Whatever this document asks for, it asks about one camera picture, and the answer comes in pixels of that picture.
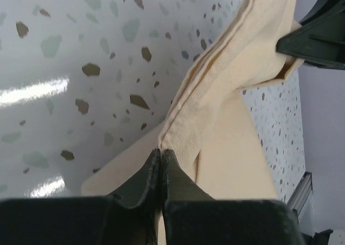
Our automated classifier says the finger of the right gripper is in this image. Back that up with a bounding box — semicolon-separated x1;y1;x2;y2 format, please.
276;21;344;70

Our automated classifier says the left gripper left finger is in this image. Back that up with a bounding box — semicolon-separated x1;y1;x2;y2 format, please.
1;149;161;244

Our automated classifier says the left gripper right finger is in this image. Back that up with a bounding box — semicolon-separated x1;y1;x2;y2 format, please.
162;149;305;244

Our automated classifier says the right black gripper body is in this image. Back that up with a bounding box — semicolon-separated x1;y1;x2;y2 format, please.
299;0;340;26

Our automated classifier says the beige cloth drape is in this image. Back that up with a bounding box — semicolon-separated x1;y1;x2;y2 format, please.
81;0;302;244

